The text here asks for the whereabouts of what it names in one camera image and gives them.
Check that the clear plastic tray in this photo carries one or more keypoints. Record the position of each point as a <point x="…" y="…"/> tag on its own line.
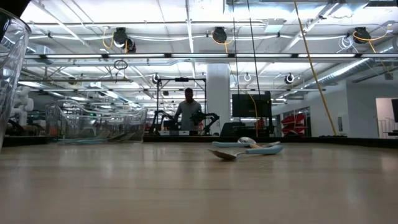
<point x="14" y="62"/>
<point x="93" y="121"/>

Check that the black background robot arm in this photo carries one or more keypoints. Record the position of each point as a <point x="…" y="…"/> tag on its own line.
<point x="202" y="117"/>
<point x="161" y="116"/>

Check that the person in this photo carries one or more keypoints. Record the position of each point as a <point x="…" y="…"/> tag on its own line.
<point x="187" y="112"/>

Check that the white column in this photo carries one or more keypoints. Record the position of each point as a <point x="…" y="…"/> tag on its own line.
<point x="218" y="99"/>

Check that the black desk equipment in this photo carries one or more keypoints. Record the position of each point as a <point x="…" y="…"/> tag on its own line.
<point x="233" y="129"/>

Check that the black monitor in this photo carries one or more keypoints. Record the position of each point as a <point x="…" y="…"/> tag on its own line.
<point x="252" y="105"/>

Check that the red rack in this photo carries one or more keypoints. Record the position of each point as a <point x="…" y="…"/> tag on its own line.
<point x="293" y="119"/>

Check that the black background workstation frame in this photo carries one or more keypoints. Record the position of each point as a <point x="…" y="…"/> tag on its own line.
<point x="182" y="80"/>

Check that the black aluminium table frame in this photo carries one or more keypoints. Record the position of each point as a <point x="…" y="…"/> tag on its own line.
<point x="342" y="140"/>

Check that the silver ventilation duct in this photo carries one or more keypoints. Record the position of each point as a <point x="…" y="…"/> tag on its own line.
<point x="342" y="72"/>

